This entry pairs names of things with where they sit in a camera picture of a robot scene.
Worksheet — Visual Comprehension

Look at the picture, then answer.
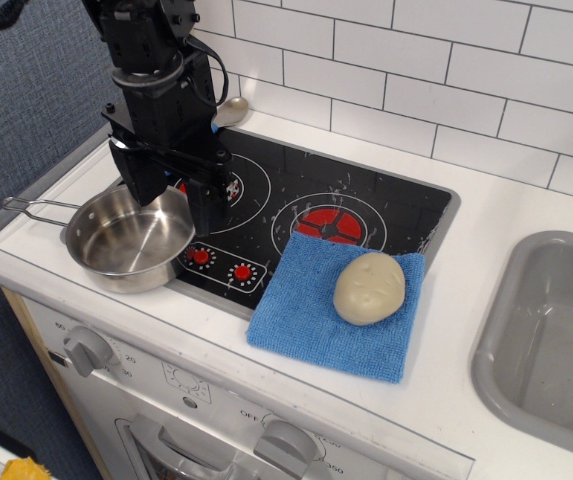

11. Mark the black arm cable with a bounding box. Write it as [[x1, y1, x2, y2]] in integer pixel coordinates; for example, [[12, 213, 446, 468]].
[[185, 33, 231, 109]]

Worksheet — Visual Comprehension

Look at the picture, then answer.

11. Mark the grey oven knob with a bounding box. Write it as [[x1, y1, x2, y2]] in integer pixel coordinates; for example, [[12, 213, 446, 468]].
[[63, 326, 113, 378], [253, 420, 320, 479]]

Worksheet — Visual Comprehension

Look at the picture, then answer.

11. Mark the grey sink basin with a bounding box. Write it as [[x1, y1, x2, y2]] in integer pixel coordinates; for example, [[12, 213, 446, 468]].
[[471, 231, 573, 452]]

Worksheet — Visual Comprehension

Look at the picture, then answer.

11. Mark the grey left oven knob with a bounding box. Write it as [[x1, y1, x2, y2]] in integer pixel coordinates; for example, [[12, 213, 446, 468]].
[[63, 326, 113, 378]]

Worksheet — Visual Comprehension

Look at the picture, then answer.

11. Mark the beige toy potato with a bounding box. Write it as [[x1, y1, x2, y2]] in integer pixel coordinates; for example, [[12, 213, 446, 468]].
[[333, 252, 406, 326]]

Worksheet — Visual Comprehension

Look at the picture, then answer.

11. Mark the yellow black object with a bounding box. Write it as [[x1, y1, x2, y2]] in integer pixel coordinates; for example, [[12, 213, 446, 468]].
[[0, 457, 52, 480]]

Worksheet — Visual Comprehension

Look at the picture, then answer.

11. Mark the spoon with blue handle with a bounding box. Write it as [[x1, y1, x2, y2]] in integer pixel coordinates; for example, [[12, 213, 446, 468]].
[[211, 97, 249, 132]]

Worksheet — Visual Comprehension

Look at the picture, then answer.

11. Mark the stainless steel pot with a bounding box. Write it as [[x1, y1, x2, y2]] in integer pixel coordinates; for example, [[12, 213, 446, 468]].
[[2, 185, 195, 294]]

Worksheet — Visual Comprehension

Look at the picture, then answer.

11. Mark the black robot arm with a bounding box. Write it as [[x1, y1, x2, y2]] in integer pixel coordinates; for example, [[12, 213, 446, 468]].
[[84, 1, 232, 236]]

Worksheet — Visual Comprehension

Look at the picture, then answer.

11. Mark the grey right oven knob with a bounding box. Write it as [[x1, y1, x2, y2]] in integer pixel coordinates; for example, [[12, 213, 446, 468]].
[[253, 420, 320, 479]]

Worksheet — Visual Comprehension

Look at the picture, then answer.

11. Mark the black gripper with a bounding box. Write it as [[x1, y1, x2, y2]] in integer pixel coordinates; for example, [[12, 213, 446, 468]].
[[103, 49, 231, 237]]

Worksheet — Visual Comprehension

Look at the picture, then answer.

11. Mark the blue microfiber cloth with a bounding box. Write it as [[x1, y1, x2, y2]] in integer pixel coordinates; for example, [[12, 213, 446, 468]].
[[245, 231, 427, 385]]

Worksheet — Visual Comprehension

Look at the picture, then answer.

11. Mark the black toy stovetop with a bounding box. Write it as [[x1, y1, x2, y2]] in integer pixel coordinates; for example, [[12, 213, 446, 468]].
[[168, 129, 460, 317]]

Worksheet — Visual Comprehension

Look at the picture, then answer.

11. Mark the white toy oven front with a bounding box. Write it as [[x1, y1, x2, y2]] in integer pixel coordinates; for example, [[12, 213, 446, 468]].
[[16, 298, 473, 479]]

